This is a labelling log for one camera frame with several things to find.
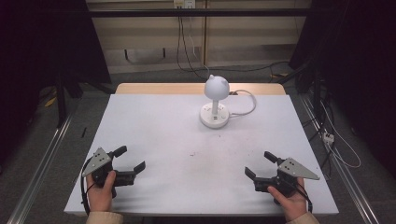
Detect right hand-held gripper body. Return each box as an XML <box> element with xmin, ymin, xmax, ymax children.
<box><xmin>253</xmin><ymin>157</ymin><xmax>321</xmax><ymax>206</ymax></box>

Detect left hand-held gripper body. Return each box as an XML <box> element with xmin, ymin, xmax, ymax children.
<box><xmin>81</xmin><ymin>147</ymin><xmax>138</xmax><ymax>199</ymax></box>

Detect white desk lamp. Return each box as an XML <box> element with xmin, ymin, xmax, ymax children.
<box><xmin>199</xmin><ymin>74</ymin><xmax>232</xmax><ymax>130</ymax></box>

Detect person's left hand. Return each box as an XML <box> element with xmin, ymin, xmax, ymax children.
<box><xmin>86</xmin><ymin>170</ymin><xmax>117</xmax><ymax>214</ymax></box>

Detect person's right hand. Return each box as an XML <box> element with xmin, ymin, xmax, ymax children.
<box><xmin>267</xmin><ymin>176</ymin><xmax>308</xmax><ymax>223</ymax></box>

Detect white power strip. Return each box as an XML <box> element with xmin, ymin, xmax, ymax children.
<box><xmin>322</xmin><ymin>131</ymin><xmax>336</xmax><ymax>146</ymax></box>

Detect wooden table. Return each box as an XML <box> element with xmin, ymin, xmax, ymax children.
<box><xmin>115</xmin><ymin>82</ymin><xmax>287</xmax><ymax>96</ymax></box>

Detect black metal stand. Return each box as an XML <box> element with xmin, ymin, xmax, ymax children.
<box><xmin>55</xmin><ymin>74</ymin><xmax>69</xmax><ymax>129</ymax></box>

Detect yellow floor tape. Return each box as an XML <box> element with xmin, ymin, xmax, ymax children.
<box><xmin>44</xmin><ymin>95</ymin><xmax>58</xmax><ymax>108</ymax></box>

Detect black curtain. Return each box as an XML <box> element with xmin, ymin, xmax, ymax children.
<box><xmin>0</xmin><ymin>0</ymin><xmax>112</xmax><ymax>169</ymax></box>
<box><xmin>289</xmin><ymin>0</ymin><xmax>396</xmax><ymax>178</ymax></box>

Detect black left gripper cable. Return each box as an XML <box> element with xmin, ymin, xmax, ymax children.
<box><xmin>79</xmin><ymin>157</ymin><xmax>95</xmax><ymax>216</ymax></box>

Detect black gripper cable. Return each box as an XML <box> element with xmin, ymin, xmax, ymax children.
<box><xmin>79</xmin><ymin>157</ymin><xmax>95</xmax><ymax>216</ymax></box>
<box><xmin>288</xmin><ymin>178</ymin><xmax>314</xmax><ymax>215</ymax></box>

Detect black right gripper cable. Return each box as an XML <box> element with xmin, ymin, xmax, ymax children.
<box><xmin>288</xmin><ymin>178</ymin><xmax>314</xmax><ymax>215</ymax></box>

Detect metal floor rail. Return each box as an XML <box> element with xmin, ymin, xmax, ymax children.
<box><xmin>299</xmin><ymin>93</ymin><xmax>380</xmax><ymax>224</ymax></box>
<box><xmin>7</xmin><ymin>114</ymin><xmax>75</xmax><ymax>224</ymax></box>

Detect white lamp cable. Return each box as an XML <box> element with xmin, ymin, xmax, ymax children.
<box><xmin>228</xmin><ymin>89</ymin><xmax>258</xmax><ymax>119</ymax></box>

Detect white floor cable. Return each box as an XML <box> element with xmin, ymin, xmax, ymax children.
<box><xmin>319</xmin><ymin>100</ymin><xmax>362</xmax><ymax>170</ymax></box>

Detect black floor cable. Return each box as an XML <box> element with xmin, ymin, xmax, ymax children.
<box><xmin>199</xmin><ymin>61</ymin><xmax>291</xmax><ymax>79</ymax></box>

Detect black hanging cable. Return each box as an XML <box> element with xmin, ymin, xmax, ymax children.
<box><xmin>176</xmin><ymin>16</ymin><xmax>208</xmax><ymax>81</ymax></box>

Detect white hanging cable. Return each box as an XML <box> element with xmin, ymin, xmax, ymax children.
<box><xmin>188</xmin><ymin>16</ymin><xmax>210</xmax><ymax>73</ymax></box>

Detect black horizontal frame bar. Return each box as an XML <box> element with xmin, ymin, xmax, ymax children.
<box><xmin>86</xmin><ymin>7</ymin><xmax>316</xmax><ymax>19</ymax></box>

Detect white wall socket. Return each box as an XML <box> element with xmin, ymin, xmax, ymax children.
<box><xmin>173</xmin><ymin>0</ymin><xmax>197</xmax><ymax>9</ymax></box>

